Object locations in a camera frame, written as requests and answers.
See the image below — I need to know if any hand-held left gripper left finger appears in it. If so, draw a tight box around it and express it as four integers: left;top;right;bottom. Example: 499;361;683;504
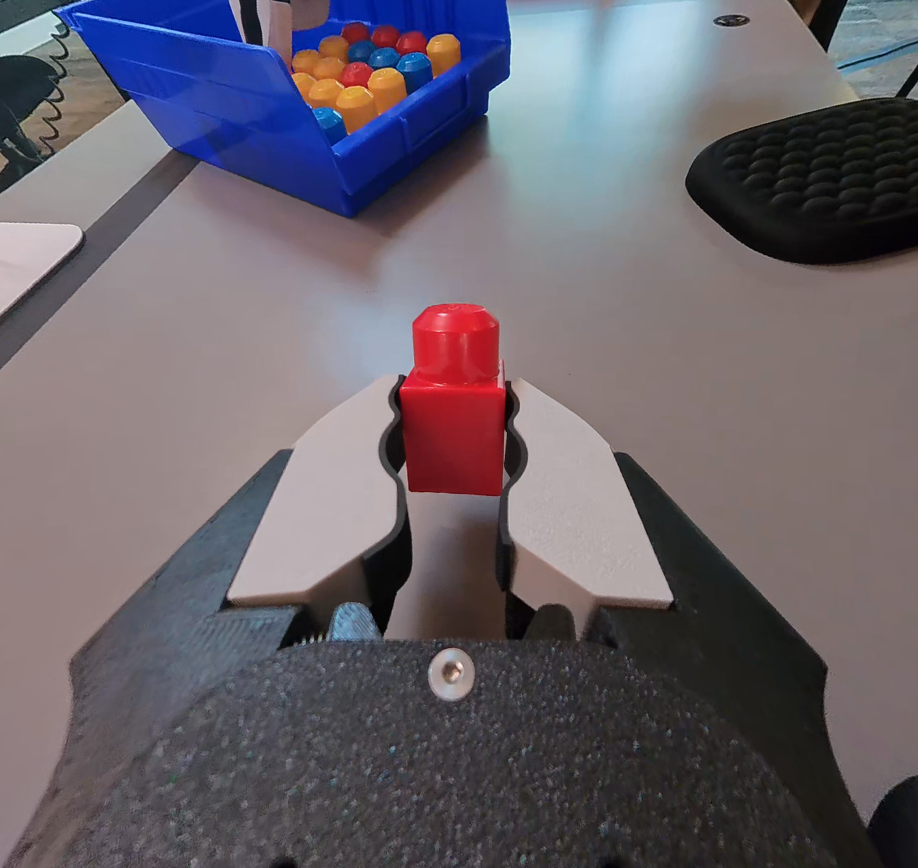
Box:
224;372;417;621

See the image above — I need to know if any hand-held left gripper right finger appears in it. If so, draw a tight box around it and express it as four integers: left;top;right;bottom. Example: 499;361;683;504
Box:
495;376;677;621

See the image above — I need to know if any blue plastic bin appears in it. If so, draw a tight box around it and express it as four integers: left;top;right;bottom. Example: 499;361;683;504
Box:
54;0;512;218

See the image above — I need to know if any pile of building bricks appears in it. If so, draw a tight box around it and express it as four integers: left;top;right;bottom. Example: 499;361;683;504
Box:
290;22;463;146

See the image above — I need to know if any red mega block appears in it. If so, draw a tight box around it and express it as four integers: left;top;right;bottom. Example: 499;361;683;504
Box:
399;303;507;497

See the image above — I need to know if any white desk stand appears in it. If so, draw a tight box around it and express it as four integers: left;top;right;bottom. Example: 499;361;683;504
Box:
0;222;86;320

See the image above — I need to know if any black chair armrest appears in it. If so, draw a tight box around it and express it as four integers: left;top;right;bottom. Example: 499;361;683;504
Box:
685;98;918;266

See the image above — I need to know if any black coiled cable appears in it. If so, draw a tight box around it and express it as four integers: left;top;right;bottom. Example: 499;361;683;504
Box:
39;22;69;155

